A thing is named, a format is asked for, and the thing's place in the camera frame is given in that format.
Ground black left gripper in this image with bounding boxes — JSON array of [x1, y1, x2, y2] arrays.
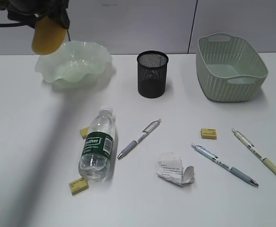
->
[[0, 0, 70, 29]]

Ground yellow mango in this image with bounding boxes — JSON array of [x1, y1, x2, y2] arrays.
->
[[31, 16, 67, 55]]

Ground clear water bottle green label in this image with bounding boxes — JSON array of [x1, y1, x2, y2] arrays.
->
[[78, 106, 116, 182]]

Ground white waste paper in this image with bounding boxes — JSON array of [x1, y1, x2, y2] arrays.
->
[[157, 152, 195, 187]]

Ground green wavy glass plate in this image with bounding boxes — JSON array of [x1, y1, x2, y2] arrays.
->
[[35, 41, 112, 88]]

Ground yellow eraser behind bottle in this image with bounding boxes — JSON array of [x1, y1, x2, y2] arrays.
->
[[80, 127, 89, 139]]

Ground black mesh pen holder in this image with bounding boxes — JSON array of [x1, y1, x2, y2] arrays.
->
[[137, 50, 169, 99]]

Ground grey grip pen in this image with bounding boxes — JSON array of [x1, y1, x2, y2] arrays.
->
[[117, 119, 161, 159]]

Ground yellow eraser front left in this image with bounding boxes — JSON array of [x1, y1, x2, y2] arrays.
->
[[69, 177, 89, 196]]

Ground green plastic woven basket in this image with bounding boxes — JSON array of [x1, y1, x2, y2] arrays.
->
[[196, 33, 268, 103]]

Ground yellow eraser right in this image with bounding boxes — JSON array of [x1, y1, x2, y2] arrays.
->
[[201, 128, 217, 140]]

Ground blue grip pen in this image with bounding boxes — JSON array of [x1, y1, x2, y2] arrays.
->
[[191, 143, 259, 187]]

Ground beige grip pen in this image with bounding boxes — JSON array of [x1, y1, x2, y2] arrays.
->
[[231, 128, 276, 175]]

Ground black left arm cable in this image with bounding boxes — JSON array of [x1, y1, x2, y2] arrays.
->
[[0, 21, 26, 27]]

